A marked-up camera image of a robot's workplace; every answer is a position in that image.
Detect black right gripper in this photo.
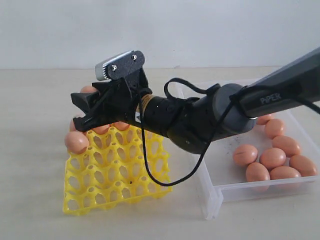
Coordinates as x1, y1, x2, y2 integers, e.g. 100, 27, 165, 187
70, 69, 152, 132

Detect brown egg placed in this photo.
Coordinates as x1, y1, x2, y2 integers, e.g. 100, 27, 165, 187
92, 124, 110, 135
69, 120, 76, 132
113, 121, 130, 131

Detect brown egg cluster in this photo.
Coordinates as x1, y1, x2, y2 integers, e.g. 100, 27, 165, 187
64, 131, 90, 154

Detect brown egg with line mark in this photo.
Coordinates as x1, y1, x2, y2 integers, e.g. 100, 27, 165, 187
232, 144, 258, 167

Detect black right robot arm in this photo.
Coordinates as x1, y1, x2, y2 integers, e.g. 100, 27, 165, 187
70, 49, 320, 154

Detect yellow plastic egg tray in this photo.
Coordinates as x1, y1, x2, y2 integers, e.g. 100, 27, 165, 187
62, 126, 172, 216

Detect clear plastic bin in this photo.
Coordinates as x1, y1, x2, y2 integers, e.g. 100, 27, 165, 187
173, 83, 320, 220

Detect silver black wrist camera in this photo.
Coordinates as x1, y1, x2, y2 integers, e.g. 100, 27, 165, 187
94, 50, 145, 81

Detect black camera cable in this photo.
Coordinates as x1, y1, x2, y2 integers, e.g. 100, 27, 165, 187
122, 77, 320, 187

